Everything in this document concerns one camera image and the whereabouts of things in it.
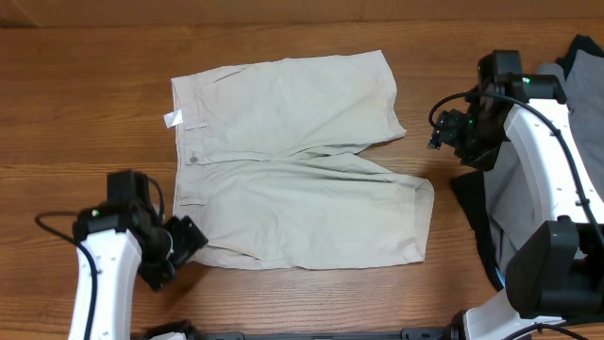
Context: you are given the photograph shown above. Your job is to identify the beige shorts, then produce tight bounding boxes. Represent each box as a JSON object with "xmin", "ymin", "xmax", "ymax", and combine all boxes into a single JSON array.
[{"xmin": 172, "ymin": 51, "xmax": 434, "ymax": 270}]

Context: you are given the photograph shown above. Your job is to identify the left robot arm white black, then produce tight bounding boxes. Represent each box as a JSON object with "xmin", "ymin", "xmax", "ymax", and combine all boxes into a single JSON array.
[{"xmin": 69, "ymin": 170, "xmax": 208, "ymax": 339}]

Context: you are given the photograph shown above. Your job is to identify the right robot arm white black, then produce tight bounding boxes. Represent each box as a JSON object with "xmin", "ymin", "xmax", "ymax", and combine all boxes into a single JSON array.
[{"xmin": 428, "ymin": 50, "xmax": 603, "ymax": 339}]

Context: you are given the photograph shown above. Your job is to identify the black garment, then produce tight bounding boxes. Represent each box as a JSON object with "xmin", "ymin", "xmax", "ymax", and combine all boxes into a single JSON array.
[{"xmin": 451, "ymin": 35, "xmax": 603, "ymax": 291}]

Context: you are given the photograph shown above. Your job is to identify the grey garment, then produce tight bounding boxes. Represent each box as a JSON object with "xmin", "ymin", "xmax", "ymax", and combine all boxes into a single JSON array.
[{"xmin": 483, "ymin": 49, "xmax": 604, "ymax": 275}]

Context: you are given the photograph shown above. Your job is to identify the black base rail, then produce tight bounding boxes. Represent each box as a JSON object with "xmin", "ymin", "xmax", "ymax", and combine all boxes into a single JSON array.
[{"xmin": 131, "ymin": 320, "xmax": 465, "ymax": 340}]

